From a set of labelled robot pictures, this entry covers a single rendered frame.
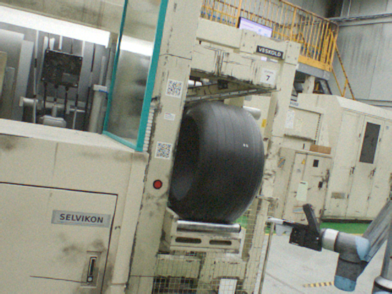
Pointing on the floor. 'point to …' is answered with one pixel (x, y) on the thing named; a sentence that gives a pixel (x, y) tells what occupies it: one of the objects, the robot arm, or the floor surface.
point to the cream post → (141, 272)
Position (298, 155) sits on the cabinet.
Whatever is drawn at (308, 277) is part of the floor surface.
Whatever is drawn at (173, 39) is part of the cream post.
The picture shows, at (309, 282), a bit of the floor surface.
